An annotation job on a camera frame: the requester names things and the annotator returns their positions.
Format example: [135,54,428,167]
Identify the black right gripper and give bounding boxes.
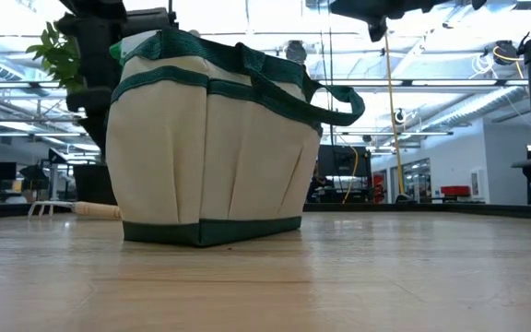
[329,0,488,42]

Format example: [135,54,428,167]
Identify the green white spray bottle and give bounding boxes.
[108,30,159,62]

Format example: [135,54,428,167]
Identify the black plant pot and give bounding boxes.
[72,163,119,207]

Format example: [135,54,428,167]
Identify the ceiling light strip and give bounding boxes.
[315,78,529,88]

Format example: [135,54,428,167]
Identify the short yellow hanging cable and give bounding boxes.
[341,145,360,205]

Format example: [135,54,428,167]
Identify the red box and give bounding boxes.
[440,184,472,198]

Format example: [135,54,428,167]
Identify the green leafy plant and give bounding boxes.
[25,20,87,92]

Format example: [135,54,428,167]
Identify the black studio light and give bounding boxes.
[18,164,50,190]

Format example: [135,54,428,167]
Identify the red standing object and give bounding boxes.
[372,172,386,204]

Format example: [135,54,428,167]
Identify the cream green canvas gardening bag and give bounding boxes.
[105,28,367,248]

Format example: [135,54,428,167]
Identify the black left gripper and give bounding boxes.
[65,86,114,158]

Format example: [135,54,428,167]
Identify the ceiling cord reel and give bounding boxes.
[285,40,309,65]
[492,40,521,66]

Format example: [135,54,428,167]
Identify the white wall poster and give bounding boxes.
[470,168,484,199]

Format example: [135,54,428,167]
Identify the person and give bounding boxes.
[305,172,336,204]

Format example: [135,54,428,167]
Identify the large black monitor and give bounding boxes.
[316,144,373,179]

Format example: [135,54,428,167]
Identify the long yellow hanging cable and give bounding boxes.
[382,27,407,200]

